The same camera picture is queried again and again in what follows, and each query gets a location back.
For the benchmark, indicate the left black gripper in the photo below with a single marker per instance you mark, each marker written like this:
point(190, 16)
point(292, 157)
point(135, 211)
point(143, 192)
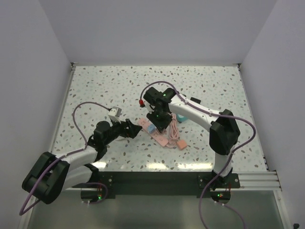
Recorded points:
point(125, 132)

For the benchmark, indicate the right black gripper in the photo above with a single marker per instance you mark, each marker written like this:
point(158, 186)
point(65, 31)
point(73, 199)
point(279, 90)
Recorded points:
point(161, 125)

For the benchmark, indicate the pink power strip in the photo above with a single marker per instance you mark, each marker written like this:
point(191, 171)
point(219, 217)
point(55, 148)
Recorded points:
point(159, 138)

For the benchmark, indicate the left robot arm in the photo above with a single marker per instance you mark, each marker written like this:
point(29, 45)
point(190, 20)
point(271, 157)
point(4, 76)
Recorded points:
point(51, 173)

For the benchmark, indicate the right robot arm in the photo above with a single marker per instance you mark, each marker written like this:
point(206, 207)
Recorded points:
point(223, 129)

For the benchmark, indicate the blue plug adapter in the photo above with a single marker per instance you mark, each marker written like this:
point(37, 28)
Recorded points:
point(151, 128)

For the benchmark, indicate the orange plug adapter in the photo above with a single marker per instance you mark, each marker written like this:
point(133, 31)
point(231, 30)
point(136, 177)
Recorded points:
point(181, 144)

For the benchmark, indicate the teal triangular socket base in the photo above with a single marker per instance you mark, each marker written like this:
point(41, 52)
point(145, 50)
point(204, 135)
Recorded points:
point(181, 118)

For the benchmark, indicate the black cube adapter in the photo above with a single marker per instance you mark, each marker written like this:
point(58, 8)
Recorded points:
point(195, 100)

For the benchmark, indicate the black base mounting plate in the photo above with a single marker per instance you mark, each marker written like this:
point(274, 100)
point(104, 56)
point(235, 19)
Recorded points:
point(161, 184)

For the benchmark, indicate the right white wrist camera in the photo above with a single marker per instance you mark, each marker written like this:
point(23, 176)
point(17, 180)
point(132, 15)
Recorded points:
point(144, 104)

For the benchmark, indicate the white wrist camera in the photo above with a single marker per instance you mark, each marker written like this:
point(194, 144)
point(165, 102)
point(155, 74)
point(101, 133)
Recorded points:
point(114, 114)
point(144, 104)

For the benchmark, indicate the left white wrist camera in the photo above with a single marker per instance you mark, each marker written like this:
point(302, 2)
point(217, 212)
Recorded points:
point(114, 114)

